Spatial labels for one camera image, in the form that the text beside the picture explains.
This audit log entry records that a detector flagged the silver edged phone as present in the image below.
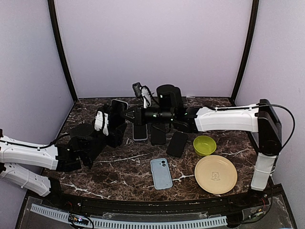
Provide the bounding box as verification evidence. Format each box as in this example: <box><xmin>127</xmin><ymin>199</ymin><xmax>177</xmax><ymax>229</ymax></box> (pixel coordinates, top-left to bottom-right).
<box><xmin>110</xmin><ymin>99</ymin><xmax>129</xmax><ymax>126</ymax></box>

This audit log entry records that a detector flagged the lilac phone case with ring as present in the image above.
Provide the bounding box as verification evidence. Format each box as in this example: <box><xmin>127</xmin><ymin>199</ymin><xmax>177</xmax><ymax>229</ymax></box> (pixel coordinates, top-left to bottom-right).
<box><xmin>132</xmin><ymin>125</ymin><xmax>148</xmax><ymax>141</ymax></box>

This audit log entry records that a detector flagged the light blue phone case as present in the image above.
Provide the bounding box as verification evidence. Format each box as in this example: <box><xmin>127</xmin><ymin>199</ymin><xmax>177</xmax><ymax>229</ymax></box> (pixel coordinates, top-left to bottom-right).
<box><xmin>150</xmin><ymin>158</ymin><xmax>173</xmax><ymax>190</ymax></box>

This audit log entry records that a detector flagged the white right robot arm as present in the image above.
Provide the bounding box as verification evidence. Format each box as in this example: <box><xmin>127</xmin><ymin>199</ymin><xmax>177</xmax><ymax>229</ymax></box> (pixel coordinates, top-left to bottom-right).
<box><xmin>121</xmin><ymin>84</ymin><xmax>285</xmax><ymax>207</ymax></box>

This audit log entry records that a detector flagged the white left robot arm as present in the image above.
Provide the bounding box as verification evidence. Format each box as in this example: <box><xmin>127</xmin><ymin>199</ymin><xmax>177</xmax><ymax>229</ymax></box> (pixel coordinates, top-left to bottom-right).
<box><xmin>0</xmin><ymin>123</ymin><xmax>127</xmax><ymax>208</ymax></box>

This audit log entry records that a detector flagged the green plastic bowl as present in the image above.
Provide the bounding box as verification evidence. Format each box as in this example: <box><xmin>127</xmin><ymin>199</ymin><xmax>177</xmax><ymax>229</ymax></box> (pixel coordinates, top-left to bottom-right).
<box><xmin>193</xmin><ymin>135</ymin><xmax>217</xmax><ymax>156</ymax></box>

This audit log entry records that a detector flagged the beige round plate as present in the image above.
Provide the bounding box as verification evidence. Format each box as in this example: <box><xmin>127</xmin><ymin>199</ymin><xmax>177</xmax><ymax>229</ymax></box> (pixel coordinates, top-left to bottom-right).
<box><xmin>194</xmin><ymin>155</ymin><xmax>238</xmax><ymax>195</ymax></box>

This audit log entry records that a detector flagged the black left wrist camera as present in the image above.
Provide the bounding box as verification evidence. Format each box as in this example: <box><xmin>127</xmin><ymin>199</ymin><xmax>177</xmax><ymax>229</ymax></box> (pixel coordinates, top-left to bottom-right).
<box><xmin>93</xmin><ymin>104</ymin><xmax>113</xmax><ymax>136</ymax></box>

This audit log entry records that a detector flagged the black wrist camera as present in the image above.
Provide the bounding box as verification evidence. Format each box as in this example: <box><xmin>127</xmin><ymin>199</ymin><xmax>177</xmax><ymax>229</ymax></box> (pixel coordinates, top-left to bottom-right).
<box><xmin>93</xmin><ymin>104</ymin><xmax>113</xmax><ymax>136</ymax></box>
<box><xmin>132</xmin><ymin>82</ymin><xmax>152</xmax><ymax>108</ymax></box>

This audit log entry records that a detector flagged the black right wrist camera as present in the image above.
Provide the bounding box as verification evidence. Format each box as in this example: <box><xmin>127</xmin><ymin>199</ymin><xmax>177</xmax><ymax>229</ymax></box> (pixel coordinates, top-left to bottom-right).
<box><xmin>132</xmin><ymin>82</ymin><xmax>152</xmax><ymax>108</ymax></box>

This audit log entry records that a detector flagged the white cable duct strip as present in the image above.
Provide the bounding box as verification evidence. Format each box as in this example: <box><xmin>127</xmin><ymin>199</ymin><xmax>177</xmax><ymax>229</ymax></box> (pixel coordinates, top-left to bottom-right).
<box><xmin>30</xmin><ymin>204</ymin><xmax>228</xmax><ymax>229</ymax></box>

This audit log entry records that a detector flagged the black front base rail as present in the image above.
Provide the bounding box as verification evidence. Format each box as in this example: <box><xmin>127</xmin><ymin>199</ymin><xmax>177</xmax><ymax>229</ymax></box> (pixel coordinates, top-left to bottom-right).
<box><xmin>27</xmin><ymin>185</ymin><xmax>285</xmax><ymax>218</ymax></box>

